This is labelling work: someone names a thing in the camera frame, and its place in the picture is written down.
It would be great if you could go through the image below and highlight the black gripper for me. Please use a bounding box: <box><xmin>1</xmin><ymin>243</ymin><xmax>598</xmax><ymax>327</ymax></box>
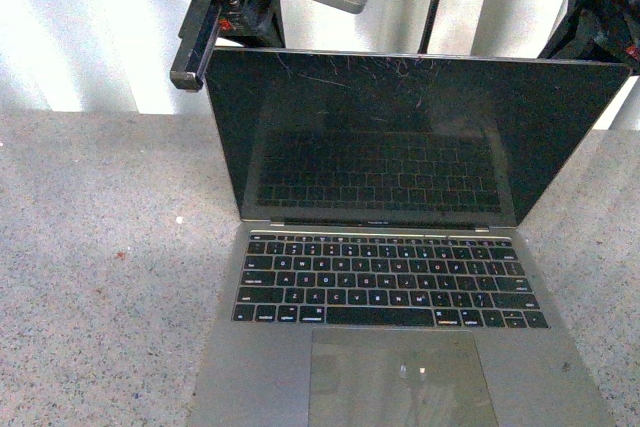
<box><xmin>170</xmin><ymin>0</ymin><xmax>286</xmax><ymax>92</ymax></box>

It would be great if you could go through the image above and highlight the grey laptop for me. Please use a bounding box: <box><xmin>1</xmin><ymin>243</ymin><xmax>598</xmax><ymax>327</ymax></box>
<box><xmin>189</xmin><ymin>48</ymin><xmax>629</xmax><ymax>426</ymax></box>

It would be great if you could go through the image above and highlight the white curtain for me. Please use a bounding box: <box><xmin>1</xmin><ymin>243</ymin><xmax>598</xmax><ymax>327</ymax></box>
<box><xmin>0</xmin><ymin>0</ymin><xmax>640</xmax><ymax>132</ymax></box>

